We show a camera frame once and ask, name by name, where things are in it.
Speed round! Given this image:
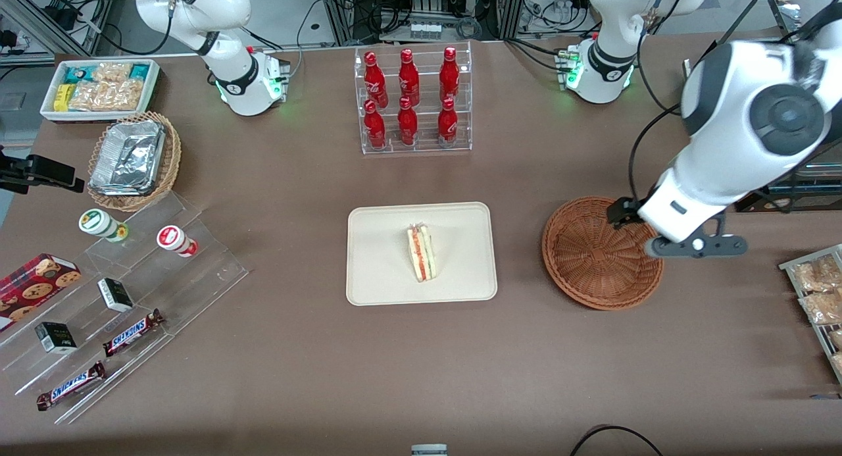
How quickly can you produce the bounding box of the triangle sandwich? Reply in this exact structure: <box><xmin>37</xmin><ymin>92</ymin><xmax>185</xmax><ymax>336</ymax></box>
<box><xmin>406</xmin><ymin>224</ymin><xmax>437</xmax><ymax>283</ymax></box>

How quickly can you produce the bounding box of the brown wicker basket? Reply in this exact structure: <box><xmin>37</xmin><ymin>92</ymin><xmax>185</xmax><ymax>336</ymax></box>
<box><xmin>541</xmin><ymin>196</ymin><xmax>665</xmax><ymax>311</ymax></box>

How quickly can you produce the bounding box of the beige plastic tray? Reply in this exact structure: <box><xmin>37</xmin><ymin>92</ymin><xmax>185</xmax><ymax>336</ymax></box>
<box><xmin>346</xmin><ymin>202</ymin><xmax>498</xmax><ymax>307</ymax></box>

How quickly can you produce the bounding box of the light wicker basket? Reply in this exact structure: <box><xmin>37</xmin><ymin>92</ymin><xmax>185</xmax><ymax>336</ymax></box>
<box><xmin>87</xmin><ymin>111</ymin><xmax>182</xmax><ymax>213</ymax></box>

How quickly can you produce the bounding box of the black food warmer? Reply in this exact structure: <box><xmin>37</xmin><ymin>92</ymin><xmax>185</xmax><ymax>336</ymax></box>
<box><xmin>682</xmin><ymin>0</ymin><xmax>842</xmax><ymax>213</ymax></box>

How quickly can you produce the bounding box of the red cola bottle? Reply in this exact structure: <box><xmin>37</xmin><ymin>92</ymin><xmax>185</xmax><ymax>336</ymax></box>
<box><xmin>397</xmin><ymin>97</ymin><xmax>419</xmax><ymax>147</ymax></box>
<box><xmin>364</xmin><ymin>51</ymin><xmax>389</xmax><ymax>108</ymax></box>
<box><xmin>363</xmin><ymin>99</ymin><xmax>387</xmax><ymax>151</ymax></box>
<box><xmin>437</xmin><ymin>96</ymin><xmax>459</xmax><ymax>145</ymax></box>
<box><xmin>439</xmin><ymin>46</ymin><xmax>460</xmax><ymax>103</ymax></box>
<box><xmin>398</xmin><ymin>48</ymin><xmax>420</xmax><ymax>107</ymax></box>

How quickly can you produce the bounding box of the clear acrylic bottle rack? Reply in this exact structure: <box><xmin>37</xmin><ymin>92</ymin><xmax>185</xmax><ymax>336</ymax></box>
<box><xmin>354</xmin><ymin>41</ymin><xmax>473</xmax><ymax>155</ymax></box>

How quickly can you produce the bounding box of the aluminium equipment rack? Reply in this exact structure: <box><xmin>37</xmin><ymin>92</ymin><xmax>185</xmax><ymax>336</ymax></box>
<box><xmin>316</xmin><ymin>0</ymin><xmax>530</xmax><ymax>45</ymax></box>

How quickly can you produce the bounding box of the clear acrylic stepped stand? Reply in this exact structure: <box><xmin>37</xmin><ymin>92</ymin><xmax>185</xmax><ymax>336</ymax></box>
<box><xmin>0</xmin><ymin>191</ymin><xmax>249</xmax><ymax>425</ymax></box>

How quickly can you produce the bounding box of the red lid drink bottle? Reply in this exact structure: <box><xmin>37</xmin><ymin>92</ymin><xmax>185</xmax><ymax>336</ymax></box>
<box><xmin>157</xmin><ymin>225</ymin><xmax>199</xmax><ymax>258</ymax></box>

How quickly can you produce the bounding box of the aluminium foil container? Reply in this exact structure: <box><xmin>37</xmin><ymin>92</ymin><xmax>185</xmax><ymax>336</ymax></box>
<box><xmin>89</xmin><ymin>120</ymin><xmax>166</xmax><ymax>197</ymax></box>

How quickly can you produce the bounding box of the Snickers bar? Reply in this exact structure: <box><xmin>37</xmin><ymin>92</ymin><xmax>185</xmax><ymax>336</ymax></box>
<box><xmin>36</xmin><ymin>361</ymin><xmax>107</xmax><ymax>411</ymax></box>
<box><xmin>103</xmin><ymin>309</ymin><xmax>164</xmax><ymax>358</ymax></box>

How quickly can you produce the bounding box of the small black box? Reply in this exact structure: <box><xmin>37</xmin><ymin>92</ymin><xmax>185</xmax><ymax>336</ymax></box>
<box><xmin>97</xmin><ymin>278</ymin><xmax>134</xmax><ymax>313</ymax></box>
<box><xmin>35</xmin><ymin>322</ymin><xmax>78</xmax><ymax>355</ymax></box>

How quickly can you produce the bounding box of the green lid drink bottle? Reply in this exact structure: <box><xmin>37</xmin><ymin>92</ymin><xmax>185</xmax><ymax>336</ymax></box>
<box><xmin>78</xmin><ymin>209</ymin><xmax>130</xmax><ymax>243</ymax></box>

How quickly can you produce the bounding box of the clear cookie bag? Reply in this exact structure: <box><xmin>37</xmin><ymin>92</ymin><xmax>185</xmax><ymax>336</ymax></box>
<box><xmin>68</xmin><ymin>80</ymin><xmax>145</xmax><ymax>112</ymax></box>
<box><xmin>92</xmin><ymin>63</ymin><xmax>132</xmax><ymax>83</ymax></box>

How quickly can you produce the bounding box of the white snack bin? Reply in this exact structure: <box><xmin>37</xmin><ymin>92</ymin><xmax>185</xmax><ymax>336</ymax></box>
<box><xmin>39</xmin><ymin>59</ymin><xmax>162</xmax><ymax>124</ymax></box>

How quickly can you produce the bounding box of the black clamp-mounted device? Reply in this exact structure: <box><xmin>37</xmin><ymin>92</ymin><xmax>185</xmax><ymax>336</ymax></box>
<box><xmin>0</xmin><ymin>145</ymin><xmax>86</xmax><ymax>195</ymax></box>

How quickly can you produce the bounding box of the red cookie box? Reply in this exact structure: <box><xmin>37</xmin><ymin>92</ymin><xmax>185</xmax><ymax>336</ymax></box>
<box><xmin>0</xmin><ymin>253</ymin><xmax>82</xmax><ymax>332</ymax></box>

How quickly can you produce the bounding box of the black cable connector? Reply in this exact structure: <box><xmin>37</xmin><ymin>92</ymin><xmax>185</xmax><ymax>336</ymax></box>
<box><xmin>607</xmin><ymin>197</ymin><xmax>649</xmax><ymax>228</ymax></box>

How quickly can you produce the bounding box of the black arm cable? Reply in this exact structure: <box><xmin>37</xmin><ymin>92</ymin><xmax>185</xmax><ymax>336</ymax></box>
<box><xmin>628</xmin><ymin>104</ymin><xmax>682</xmax><ymax>200</ymax></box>

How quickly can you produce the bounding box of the grey wire rack tray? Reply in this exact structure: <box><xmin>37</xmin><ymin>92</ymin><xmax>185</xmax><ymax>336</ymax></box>
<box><xmin>779</xmin><ymin>244</ymin><xmax>842</xmax><ymax>384</ymax></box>

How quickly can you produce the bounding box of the black looped cable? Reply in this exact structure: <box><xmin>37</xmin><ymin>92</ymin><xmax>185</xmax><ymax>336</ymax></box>
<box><xmin>570</xmin><ymin>425</ymin><xmax>664</xmax><ymax>456</ymax></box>

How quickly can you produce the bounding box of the aluminium frame shelf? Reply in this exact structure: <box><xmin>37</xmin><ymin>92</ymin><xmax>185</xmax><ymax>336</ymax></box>
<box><xmin>0</xmin><ymin>0</ymin><xmax>122</xmax><ymax>65</ymax></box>

